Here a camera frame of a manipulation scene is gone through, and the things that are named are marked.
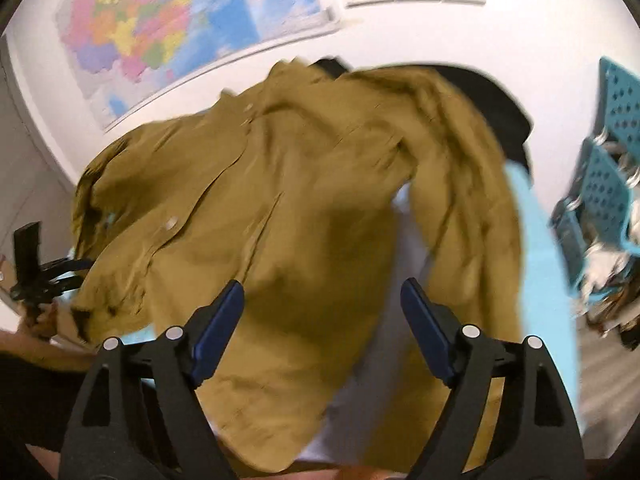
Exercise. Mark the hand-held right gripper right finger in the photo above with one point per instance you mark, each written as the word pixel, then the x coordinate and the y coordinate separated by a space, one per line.
pixel 425 331

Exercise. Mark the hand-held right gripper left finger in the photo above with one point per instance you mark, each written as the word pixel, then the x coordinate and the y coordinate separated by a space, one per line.
pixel 220 331

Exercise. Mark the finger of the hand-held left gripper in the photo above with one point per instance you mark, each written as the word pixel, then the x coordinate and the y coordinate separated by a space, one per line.
pixel 62 282
pixel 70 263

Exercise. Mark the mustard button shirt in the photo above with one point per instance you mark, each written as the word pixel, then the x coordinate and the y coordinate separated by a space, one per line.
pixel 300 210

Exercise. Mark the person's left forearm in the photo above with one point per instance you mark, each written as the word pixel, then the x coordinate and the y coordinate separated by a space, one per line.
pixel 45 355

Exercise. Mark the person's left hand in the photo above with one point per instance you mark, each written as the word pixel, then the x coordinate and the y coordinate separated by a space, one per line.
pixel 42 321

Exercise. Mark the person's black clothing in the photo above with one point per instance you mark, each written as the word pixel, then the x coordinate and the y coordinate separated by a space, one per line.
pixel 30 400

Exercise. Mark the light blue printed mat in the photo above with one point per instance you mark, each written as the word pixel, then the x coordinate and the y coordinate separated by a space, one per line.
pixel 545 270

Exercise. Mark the pile of mixed clutter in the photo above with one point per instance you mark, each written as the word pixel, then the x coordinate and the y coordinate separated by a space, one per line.
pixel 615 285

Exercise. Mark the black garment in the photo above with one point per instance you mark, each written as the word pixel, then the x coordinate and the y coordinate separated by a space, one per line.
pixel 495 105

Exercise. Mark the colourful wall map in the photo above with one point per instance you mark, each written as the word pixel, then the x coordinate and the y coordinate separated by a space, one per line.
pixel 150 25

